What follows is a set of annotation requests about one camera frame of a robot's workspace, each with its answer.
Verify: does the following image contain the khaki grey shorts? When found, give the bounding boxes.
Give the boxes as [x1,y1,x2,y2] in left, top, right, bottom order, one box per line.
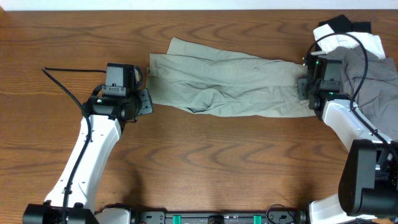
[146,38,315,118]

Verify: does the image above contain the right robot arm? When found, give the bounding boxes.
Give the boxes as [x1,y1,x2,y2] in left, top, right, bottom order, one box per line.
[298,55,397,223]

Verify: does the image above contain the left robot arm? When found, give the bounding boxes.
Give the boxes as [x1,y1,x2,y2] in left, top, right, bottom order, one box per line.
[22,63,153,224]

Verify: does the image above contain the white shirt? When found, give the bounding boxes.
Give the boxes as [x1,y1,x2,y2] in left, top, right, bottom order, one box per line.
[313,24,386,59]

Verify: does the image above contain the dark grey garment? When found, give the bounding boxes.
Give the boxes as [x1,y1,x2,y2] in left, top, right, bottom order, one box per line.
[324,47,397,140]

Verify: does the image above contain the black garment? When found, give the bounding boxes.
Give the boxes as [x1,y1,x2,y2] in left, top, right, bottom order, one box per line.
[315,15,372,51]

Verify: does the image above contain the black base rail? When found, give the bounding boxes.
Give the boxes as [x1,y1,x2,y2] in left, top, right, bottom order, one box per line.
[130,204,310,224]

